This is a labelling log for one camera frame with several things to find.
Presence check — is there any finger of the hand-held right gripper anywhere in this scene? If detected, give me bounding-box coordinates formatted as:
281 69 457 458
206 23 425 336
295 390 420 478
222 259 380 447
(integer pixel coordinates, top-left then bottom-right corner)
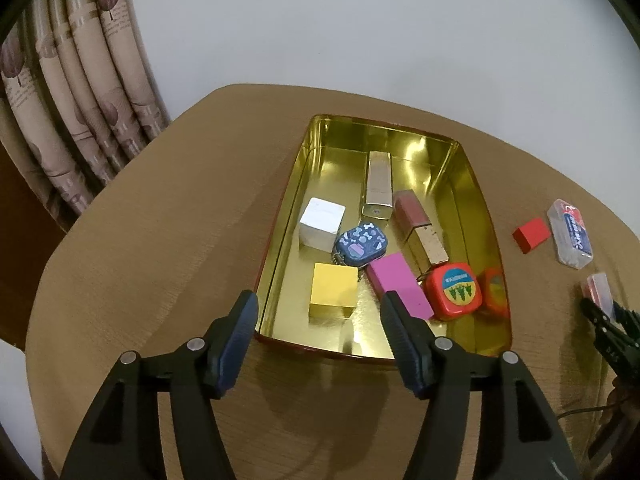
581 298 640 376
613 303 640 346

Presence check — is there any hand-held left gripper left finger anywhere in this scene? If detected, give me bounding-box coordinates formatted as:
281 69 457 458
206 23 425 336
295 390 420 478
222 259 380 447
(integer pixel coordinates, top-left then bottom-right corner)
60 290 260 480

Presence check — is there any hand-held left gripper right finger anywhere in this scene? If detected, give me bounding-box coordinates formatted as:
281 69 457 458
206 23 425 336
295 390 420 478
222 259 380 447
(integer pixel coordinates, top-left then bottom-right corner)
380 290 583 480

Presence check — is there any small clear plastic case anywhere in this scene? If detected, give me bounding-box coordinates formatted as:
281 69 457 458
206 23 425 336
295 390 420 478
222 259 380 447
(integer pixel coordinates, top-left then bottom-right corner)
585 272 616 321

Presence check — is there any pink block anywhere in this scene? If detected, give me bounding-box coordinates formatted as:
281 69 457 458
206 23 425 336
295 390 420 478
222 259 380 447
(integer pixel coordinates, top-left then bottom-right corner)
366 252 435 321

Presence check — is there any red tape measure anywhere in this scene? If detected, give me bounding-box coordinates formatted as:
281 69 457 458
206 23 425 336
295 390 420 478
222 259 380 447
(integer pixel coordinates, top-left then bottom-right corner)
425 262 483 322

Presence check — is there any yellow cube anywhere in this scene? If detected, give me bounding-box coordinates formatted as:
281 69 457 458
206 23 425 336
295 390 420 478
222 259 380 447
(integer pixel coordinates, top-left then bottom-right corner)
309 262 360 320

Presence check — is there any blue bone-print tin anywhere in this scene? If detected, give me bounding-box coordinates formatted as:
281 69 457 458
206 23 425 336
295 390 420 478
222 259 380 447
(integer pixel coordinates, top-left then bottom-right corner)
331 222 389 267

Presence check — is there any gold metal bar box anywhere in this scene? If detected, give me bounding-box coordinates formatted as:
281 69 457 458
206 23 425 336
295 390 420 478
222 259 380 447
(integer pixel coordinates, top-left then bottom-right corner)
361 150 394 221

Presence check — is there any gold tin tray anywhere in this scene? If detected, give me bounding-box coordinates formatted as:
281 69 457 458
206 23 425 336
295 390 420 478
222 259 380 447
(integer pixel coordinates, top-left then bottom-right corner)
253 113 514 361

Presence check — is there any clear battery case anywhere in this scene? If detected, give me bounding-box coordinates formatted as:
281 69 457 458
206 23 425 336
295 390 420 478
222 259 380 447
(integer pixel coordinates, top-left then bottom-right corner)
546 198 594 270

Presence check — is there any pink and gold lipstick box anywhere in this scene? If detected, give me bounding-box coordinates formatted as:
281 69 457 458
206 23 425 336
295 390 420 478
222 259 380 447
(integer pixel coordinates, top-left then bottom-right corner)
393 189 450 266

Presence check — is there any red block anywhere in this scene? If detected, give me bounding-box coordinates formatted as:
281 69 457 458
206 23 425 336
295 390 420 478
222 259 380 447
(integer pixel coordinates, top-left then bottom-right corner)
512 217 552 254

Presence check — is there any silver cube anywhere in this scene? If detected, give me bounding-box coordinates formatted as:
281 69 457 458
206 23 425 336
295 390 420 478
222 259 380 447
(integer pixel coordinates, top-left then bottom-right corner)
299 197 347 253

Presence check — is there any beige patterned curtain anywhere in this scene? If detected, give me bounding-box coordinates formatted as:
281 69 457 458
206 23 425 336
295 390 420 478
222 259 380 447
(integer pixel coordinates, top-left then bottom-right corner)
0 0 173 233

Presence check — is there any dark cable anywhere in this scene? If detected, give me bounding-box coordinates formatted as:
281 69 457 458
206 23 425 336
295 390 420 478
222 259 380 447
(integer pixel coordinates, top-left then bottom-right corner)
557 402 616 419

